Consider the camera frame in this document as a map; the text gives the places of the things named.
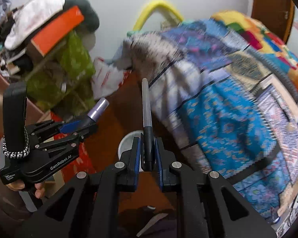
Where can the person's left hand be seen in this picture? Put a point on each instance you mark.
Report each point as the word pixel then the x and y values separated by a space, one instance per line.
pixel 19 185

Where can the green leaf-pattern storage bag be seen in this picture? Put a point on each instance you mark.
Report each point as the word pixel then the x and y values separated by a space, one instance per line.
pixel 64 80

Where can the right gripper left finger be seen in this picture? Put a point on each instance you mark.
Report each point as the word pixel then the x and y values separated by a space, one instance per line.
pixel 87 205

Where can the black marker pen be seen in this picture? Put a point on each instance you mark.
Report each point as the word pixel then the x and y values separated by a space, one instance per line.
pixel 148 157

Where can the white plastic shopping bag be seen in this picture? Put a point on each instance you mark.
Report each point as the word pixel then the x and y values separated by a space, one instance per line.
pixel 107 78

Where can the white cloth bundle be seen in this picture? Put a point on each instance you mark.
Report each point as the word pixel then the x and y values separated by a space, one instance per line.
pixel 29 18

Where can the brown wooden door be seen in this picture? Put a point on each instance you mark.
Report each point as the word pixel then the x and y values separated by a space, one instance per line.
pixel 276 15

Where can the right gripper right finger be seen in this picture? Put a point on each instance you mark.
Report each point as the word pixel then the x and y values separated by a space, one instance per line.
pixel 208 205

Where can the purple cosmetic tube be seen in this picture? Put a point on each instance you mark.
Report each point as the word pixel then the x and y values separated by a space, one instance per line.
pixel 94 114

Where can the colourful patchwork blanket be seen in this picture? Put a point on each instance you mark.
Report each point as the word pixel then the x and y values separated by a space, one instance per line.
pixel 263 40

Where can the yellow foam bed rail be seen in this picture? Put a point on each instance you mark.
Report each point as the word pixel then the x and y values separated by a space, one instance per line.
pixel 162 7

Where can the blue patterned bed quilt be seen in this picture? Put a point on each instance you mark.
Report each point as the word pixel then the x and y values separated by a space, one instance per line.
pixel 229 108

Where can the person's dark trouser legs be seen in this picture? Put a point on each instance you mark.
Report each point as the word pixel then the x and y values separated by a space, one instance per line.
pixel 147 221

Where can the orange box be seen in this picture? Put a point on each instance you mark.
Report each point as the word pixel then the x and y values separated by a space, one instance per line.
pixel 46 39

